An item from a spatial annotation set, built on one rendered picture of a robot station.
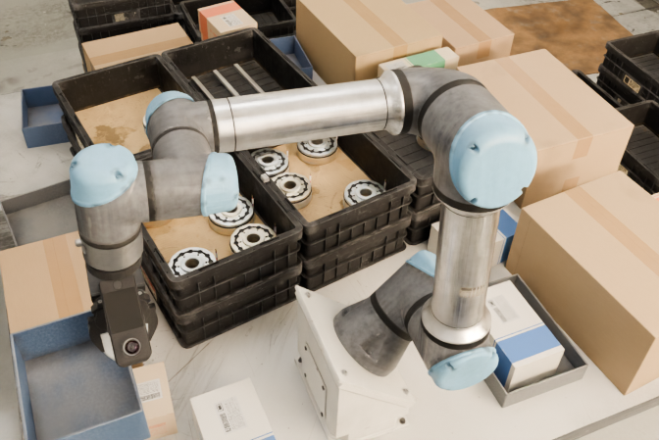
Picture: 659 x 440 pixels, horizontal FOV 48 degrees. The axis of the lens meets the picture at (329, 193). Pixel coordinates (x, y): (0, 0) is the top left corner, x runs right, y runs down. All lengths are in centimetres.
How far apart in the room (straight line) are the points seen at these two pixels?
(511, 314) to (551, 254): 16
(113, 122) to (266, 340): 75
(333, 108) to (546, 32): 331
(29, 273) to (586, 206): 122
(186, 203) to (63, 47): 322
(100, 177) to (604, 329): 112
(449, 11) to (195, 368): 146
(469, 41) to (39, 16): 270
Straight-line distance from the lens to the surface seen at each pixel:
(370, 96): 104
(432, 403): 157
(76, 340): 121
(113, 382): 116
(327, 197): 175
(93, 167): 87
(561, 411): 162
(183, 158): 90
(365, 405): 140
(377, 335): 136
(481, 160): 95
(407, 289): 133
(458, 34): 237
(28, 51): 409
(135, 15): 320
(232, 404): 145
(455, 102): 101
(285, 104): 101
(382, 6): 240
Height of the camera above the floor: 202
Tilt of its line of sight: 42 degrees down
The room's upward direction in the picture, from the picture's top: 2 degrees clockwise
